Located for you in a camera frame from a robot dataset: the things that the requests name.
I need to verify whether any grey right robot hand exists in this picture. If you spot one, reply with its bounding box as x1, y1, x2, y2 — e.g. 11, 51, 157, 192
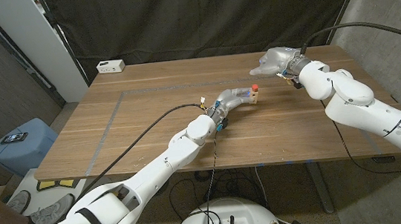
247, 43, 313, 82

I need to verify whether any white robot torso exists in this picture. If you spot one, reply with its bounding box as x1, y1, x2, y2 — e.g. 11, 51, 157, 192
172, 192, 283, 224

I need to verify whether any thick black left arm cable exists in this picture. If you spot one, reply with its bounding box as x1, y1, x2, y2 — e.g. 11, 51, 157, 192
65, 102, 213, 204

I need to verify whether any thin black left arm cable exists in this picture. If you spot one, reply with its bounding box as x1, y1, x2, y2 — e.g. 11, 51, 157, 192
195, 128, 231, 224

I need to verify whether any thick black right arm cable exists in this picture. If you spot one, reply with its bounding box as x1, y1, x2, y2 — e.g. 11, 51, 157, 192
298, 17, 401, 62

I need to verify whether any black backdrop curtain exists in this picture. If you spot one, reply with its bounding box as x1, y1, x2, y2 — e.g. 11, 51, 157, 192
41, 0, 379, 79

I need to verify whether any blue plastic bin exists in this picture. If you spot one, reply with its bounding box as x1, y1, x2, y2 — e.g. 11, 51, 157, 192
0, 115, 63, 181

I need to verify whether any white floor cable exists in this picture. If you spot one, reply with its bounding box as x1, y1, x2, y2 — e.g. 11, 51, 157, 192
253, 165, 269, 204

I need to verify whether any white power strip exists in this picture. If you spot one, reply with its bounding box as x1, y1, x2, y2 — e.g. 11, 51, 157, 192
96, 58, 127, 76

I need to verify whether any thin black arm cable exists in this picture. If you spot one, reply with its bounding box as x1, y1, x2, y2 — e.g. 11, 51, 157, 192
195, 128, 231, 224
319, 91, 401, 181

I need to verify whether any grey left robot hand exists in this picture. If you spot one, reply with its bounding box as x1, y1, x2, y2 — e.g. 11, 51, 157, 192
204, 85, 258, 125

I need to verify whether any white floor mat yellow print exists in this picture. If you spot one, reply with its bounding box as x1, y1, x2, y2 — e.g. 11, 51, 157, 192
3, 160, 117, 223

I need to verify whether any wooden block with holes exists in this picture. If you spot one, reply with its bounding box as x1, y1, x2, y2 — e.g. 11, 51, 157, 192
248, 90, 260, 105

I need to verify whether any grey table leg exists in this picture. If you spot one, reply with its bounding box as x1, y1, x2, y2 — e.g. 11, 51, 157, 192
304, 159, 336, 216

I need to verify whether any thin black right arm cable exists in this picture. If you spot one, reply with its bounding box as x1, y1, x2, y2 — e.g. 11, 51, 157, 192
319, 91, 401, 181

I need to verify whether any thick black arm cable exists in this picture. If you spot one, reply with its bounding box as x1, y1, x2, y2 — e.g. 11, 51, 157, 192
65, 102, 213, 204
298, 17, 401, 62

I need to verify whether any grey sneaker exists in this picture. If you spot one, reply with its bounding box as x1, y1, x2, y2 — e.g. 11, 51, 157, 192
11, 191, 79, 224
3, 189, 33, 217

